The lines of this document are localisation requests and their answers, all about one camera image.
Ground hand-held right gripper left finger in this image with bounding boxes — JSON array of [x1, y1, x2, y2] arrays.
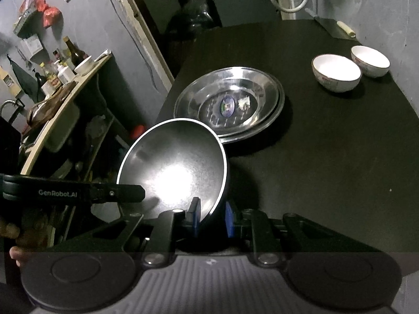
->
[[64, 197, 201, 267]]

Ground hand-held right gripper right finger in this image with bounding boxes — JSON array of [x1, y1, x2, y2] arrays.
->
[[225, 201, 380, 267]]

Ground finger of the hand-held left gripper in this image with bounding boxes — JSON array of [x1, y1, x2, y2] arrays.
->
[[91, 184, 146, 204]]

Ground steel bowl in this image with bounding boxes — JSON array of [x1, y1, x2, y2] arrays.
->
[[116, 118, 231, 236]]

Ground small steel plate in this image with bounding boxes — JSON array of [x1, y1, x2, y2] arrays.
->
[[173, 67, 281, 136]]

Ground white ceramic bowl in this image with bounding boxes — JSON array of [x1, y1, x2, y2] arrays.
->
[[351, 45, 391, 79], [312, 54, 362, 93]]

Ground person's left hand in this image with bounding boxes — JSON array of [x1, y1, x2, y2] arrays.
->
[[0, 209, 56, 268]]

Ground red capped dark bottle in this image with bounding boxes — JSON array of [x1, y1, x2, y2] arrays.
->
[[129, 125, 147, 142]]

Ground wooden shelf unit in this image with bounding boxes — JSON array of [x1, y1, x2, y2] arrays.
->
[[18, 52, 114, 236]]

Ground dark green cloth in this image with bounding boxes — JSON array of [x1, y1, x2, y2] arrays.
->
[[7, 55, 38, 103]]

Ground row of condiment bottles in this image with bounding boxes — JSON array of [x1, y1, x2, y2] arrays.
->
[[34, 48, 77, 94]]

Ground small white bowl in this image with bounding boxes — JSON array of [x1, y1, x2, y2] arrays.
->
[[74, 55, 94, 76]]

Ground dark glass bottle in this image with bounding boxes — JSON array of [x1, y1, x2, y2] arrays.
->
[[63, 36, 86, 68]]

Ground red plastic bags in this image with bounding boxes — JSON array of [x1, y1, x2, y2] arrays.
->
[[35, 0, 63, 29]]

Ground black plastic bag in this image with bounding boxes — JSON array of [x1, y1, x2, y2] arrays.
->
[[165, 0, 216, 40]]

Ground dark cabinet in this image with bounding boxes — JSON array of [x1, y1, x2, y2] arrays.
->
[[209, 0, 283, 27]]

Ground kitchen cleaver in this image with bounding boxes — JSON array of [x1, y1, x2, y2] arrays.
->
[[305, 7, 358, 40]]

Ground thin wall cable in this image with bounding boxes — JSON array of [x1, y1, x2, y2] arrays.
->
[[94, 0, 162, 93]]

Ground worn door frame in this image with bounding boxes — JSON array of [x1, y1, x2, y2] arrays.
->
[[116, 0, 176, 89]]

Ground small wall rack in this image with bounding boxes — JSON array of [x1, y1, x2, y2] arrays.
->
[[13, 0, 47, 39]]

